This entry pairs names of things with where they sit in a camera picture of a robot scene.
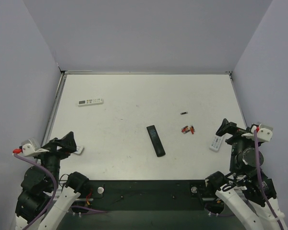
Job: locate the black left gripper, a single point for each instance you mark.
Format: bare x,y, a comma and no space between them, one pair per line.
56,148

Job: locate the red battery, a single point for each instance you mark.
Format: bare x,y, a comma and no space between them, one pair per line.
184,130

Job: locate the long white remote control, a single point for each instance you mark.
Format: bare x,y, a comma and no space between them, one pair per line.
90,102

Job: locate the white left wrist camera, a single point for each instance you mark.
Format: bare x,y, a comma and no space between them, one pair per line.
30,148

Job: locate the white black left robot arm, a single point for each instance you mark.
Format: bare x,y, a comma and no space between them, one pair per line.
37,208

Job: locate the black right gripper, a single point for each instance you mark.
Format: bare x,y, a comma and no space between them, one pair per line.
236,132

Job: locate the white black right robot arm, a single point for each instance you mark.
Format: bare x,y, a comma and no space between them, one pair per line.
246,190

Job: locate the black tv remote control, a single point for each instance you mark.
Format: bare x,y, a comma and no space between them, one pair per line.
156,142

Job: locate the small white remote left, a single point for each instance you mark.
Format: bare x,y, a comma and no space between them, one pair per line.
79,150

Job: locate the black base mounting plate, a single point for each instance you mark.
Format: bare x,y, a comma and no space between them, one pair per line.
147,195

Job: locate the small white remote right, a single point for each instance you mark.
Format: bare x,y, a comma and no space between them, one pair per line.
216,143

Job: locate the small white remote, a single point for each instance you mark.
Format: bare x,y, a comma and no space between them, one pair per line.
216,143
79,150

